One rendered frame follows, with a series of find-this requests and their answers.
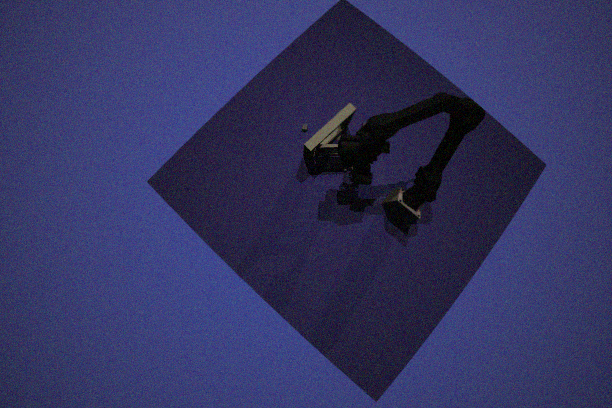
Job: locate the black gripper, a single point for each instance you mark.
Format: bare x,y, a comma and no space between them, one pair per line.
362,174

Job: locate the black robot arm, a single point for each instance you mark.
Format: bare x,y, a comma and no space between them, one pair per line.
465,116

